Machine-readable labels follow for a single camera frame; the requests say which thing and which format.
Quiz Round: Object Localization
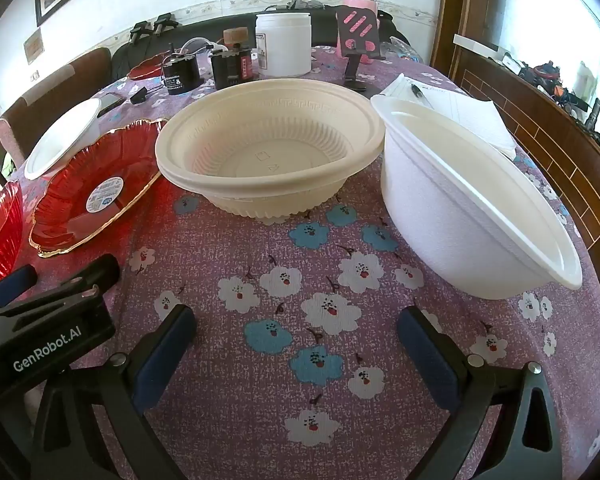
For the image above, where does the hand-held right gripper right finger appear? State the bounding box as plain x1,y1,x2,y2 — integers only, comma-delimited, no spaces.
396,306,563,480

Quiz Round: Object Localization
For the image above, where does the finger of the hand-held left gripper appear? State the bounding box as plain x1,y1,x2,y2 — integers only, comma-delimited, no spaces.
0,253,122,321
0,264,39,312

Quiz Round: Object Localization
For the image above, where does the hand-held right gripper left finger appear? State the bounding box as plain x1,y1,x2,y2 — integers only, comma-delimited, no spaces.
30,304,198,480

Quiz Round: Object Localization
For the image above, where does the red gold-rimmed plate with label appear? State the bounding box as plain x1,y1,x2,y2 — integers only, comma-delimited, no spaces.
126,52,169,81
28,118,169,259

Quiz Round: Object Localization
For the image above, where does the white foam bowl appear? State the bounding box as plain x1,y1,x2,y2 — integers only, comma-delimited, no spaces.
370,94,584,302

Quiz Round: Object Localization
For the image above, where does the beige plastic bowl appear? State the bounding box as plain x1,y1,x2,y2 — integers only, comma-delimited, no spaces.
155,78,386,183

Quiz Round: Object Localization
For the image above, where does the purple floral tablecloth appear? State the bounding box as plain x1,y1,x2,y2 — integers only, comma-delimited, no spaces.
0,44,600,480

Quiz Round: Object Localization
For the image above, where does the black smartphone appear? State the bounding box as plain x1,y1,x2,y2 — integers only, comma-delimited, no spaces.
97,92,126,114

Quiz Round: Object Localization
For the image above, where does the brown armchair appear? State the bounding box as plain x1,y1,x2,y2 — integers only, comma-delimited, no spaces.
0,47,114,162

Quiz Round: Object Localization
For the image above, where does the black cylindrical motor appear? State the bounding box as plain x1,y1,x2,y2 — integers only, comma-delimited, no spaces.
161,51,201,97

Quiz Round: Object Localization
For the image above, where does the spare black gripper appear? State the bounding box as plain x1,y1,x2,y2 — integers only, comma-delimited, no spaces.
152,12,181,37
129,20,154,44

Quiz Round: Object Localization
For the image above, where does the dark brown canister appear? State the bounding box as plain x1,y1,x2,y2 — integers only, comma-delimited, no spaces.
210,46,259,90

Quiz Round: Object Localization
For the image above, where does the white notepad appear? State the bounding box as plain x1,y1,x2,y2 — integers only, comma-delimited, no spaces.
380,73,519,159

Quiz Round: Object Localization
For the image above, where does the clear plastic container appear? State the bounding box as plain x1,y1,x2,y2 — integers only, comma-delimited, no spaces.
179,36,229,59

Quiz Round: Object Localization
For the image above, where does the wooden cabinet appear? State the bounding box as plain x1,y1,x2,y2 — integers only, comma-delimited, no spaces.
449,35,600,253

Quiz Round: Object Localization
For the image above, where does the black pen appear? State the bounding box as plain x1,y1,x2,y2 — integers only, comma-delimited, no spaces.
410,84,434,110

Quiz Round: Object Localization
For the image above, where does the cork stopper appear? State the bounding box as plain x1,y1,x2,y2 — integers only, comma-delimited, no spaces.
223,27,249,51

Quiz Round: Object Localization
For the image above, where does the white plastic jar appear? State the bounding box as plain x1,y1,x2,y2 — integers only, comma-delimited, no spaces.
255,12,313,79

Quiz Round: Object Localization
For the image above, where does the white box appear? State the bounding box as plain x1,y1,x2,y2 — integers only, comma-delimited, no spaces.
452,34,522,69

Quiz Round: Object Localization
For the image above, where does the black leather sofa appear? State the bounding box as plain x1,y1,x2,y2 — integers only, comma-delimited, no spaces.
112,9,412,82

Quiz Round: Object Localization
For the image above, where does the black phone stand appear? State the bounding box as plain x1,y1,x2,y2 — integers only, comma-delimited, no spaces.
336,4,381,92

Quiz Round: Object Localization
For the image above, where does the small wall plaque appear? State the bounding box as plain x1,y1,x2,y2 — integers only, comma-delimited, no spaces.
23,28,45,65

